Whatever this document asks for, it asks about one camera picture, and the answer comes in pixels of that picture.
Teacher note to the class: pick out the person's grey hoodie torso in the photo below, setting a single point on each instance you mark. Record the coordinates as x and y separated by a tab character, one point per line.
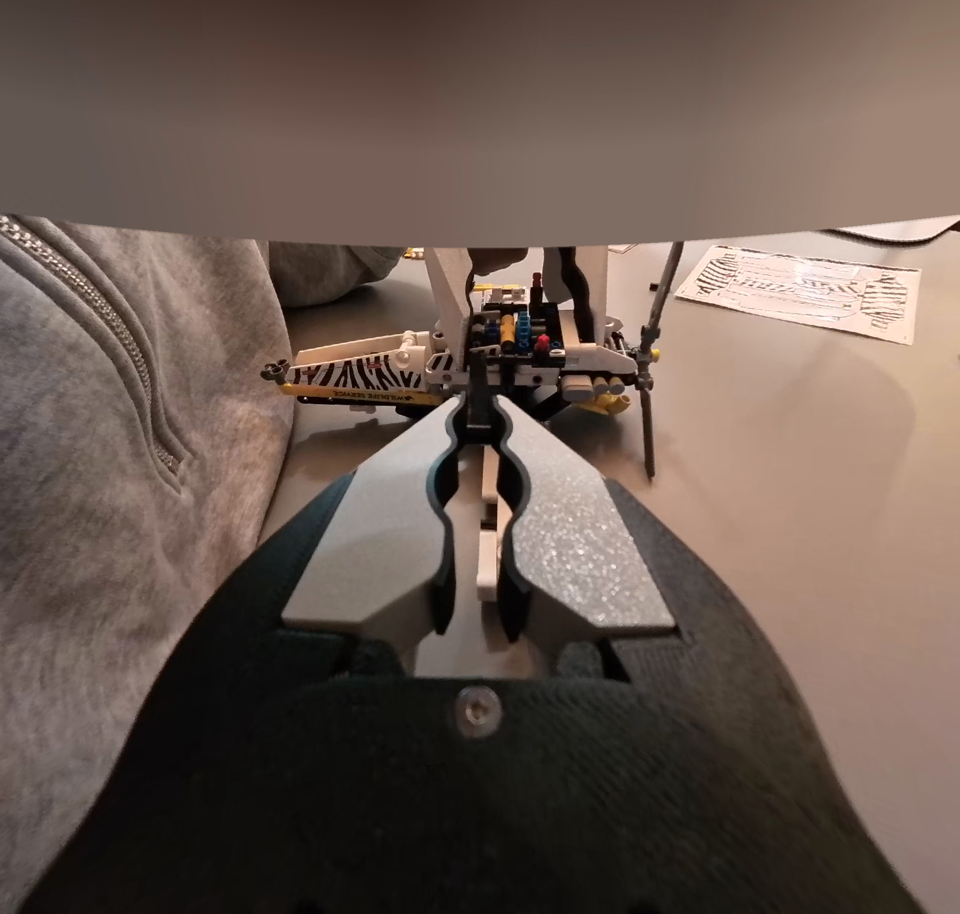
112	441

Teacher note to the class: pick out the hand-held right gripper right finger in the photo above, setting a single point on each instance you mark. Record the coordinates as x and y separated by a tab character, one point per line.
585	546

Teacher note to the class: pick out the person's left forearm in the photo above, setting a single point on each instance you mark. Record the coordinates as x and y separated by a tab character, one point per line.
322	276

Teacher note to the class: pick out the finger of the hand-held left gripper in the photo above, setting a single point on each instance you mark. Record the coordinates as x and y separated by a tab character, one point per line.
589	284
448	291

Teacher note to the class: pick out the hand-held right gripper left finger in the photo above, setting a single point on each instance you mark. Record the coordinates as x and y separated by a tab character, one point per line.
367	546

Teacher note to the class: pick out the zebra sticker sheet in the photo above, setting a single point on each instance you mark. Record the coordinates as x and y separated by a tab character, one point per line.
787	291

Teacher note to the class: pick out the zebra striped lego airplane model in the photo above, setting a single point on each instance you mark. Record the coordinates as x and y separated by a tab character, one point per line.
352	374

